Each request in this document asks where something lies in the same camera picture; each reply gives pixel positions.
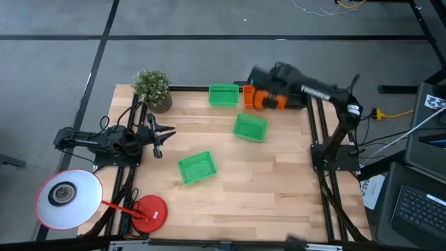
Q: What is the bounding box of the potted plant in ribbed pot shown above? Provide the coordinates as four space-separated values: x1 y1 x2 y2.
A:
132 68 174 114

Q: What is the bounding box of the black floor bracket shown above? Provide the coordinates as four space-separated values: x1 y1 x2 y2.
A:
378 84 419 94

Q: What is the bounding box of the yellow power cable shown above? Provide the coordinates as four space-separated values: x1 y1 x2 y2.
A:
371 107 414 121

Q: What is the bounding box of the green plastic basket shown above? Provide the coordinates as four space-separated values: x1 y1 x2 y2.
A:
177 150 218 185
208 84 240 108
232 112 269 144

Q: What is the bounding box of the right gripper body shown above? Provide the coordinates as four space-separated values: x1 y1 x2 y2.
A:
245 66 279 93

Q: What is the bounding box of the silver aluminium rail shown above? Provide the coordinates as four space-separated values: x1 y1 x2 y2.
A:
306 243 344 251
109 240 151 251

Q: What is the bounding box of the black laptop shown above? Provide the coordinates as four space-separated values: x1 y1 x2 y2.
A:
390 184 446 250

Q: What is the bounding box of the white paper sheet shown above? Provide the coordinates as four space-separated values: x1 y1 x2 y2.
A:
360 174 386 211

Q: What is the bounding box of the black aluminium table frame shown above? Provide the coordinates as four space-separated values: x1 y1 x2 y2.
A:
78 80 372 251

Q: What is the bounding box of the orange plastic basket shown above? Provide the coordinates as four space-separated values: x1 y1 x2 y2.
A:
243 84 289 112

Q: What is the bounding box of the white rod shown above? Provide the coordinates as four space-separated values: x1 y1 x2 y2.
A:
362 104 446 165

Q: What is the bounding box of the dark grey side desk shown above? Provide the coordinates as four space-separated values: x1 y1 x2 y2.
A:
403 82 446 182

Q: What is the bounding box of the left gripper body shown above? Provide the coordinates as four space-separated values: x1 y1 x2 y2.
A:
146 112 164 160

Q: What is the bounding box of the white floor cable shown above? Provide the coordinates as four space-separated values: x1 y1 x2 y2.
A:
291 0 360 17

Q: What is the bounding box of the red desk lamp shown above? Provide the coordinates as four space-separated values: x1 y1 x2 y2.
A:
33 168 169 234

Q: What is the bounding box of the laptop computer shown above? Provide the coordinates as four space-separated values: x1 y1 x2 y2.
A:
375 162 446 251

